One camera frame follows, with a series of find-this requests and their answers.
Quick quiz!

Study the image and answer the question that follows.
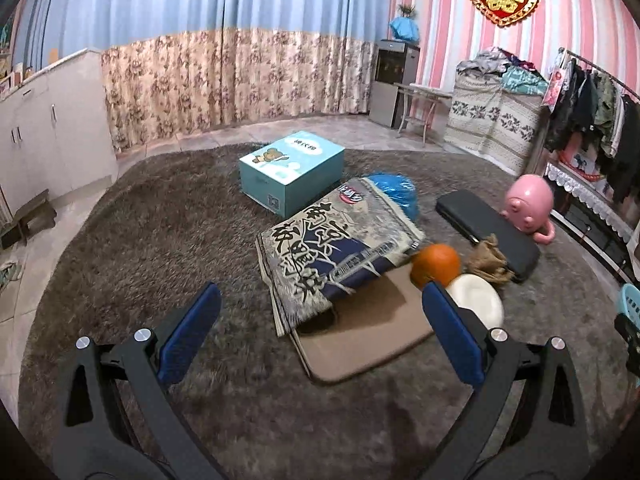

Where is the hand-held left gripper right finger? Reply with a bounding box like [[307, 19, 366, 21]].
[[421, 280, 593, 480]]

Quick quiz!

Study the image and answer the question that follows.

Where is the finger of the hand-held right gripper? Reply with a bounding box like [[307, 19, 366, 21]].
[[614, 312, 640, 358]]

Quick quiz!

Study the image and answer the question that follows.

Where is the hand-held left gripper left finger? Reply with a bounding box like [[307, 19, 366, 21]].
[[50, 281, 223, 480]]

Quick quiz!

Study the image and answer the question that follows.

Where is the light blue plastic basket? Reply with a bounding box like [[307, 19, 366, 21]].
[[615, 282, 640, 391]]

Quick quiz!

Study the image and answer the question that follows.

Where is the orange fruit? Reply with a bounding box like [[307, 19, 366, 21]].
[[410, 243, 461, 290]]

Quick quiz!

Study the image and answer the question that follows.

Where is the brown paper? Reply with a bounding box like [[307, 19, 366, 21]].
[[466, 233, 516, 287]]

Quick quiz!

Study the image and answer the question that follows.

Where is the blue plastic bag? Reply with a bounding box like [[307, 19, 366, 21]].
[[362, 172, 420, 221]]

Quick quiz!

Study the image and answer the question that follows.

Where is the patterned paper bag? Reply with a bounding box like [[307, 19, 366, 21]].
[[256, 177, 426, 338]]

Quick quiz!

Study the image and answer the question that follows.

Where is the brown shaggy blanket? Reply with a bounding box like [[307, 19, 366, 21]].
[[17, 142, 640, 480]]

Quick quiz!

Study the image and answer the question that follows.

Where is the black zip case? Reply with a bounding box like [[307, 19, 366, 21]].
[[435, 190, 542, 283]]

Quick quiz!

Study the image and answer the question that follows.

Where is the low shelf with lace cloth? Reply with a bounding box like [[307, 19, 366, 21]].
[[542, 160, 640, 283]]

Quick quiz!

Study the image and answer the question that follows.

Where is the pink mug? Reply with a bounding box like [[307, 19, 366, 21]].
[[500, 174, 557, 246]]

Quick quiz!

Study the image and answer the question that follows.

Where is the teal cardboard box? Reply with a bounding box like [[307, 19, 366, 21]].
[[238, 129, 346, 217]]

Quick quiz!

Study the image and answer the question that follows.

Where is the red-edged picture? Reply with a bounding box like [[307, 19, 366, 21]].
[[560, 137, 608, 181]]

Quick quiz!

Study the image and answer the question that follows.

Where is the slipper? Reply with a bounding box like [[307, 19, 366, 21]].
[[0, 260, 25, 288]]

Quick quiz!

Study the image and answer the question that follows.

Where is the small wooden stool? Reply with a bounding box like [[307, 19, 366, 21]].
[[0, 189, 57, 250]]

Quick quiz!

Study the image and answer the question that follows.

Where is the floral cloth covered chest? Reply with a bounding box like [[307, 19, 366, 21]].
[[444, 70, 551, 176]]

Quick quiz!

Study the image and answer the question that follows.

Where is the row of hanging clothes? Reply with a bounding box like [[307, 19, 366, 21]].
[[545, 57, 640, 206]]

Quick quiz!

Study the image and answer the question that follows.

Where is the small round metal table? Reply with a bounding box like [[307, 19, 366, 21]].
[[394, 82, 453, 147]]

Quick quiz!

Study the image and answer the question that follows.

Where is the white cabinet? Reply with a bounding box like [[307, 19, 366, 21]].
[[0, 47, 118, 226]]

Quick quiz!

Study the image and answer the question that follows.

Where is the grey water dispenser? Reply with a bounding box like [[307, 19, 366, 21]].
[[369, 39, 422, 128]]

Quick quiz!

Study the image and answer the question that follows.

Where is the pink hanging bag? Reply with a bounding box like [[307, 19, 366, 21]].
[[541, 57, 571, 113]]

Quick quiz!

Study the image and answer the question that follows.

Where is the metal clothes rack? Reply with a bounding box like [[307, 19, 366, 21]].
[[542, 47, 640, 286]]

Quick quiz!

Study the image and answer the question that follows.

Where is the pile of clothes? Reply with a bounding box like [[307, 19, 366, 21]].
[[456, 46, 551, 96]]

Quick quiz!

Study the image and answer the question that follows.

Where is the blue and floral curtain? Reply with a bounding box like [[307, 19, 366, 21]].
[[10, 0, 396, 153]]

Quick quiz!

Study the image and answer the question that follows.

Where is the blue cloth covered bottle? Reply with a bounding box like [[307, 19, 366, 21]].
[[389, 15, 422, 43]]

